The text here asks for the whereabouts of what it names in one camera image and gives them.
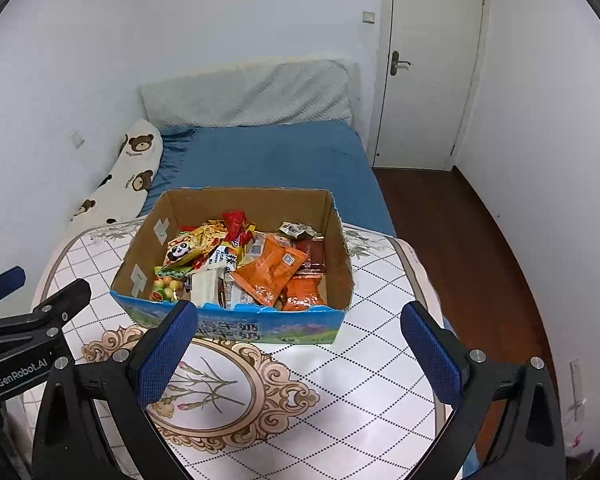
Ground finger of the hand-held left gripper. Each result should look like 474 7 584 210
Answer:
29 279 92 332
0 266 27 307

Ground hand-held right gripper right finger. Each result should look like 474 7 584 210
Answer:
400 301 566 480

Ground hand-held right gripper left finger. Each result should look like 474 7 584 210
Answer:
31 300 199 480

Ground green colourful candy packet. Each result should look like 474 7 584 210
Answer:
152 267 191 304

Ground white barcode snack packet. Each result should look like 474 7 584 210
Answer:
190 265 226 306

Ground orange snack packet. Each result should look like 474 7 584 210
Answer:
230 234 309 307
280 275 327 312

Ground blue printed cardboard box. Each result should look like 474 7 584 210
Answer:
110 187 355 346

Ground panda print snack packet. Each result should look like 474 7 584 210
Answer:
162 236 207 269

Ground yellow white-label snack packet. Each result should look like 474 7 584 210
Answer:
187 220 231 262

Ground white bear print pillow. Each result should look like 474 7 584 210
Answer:
67 119 164 234

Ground dark red snack packet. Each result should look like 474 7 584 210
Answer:
294 237 327 277

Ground crumpled silver brown wrapper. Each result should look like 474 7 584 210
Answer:
278 220 315 241

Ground grey pillow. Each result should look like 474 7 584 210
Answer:
139 59 362 129

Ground white door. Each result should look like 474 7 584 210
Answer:
370 0 492 171

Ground metal door handle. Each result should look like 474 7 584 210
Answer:
389 50 412 77

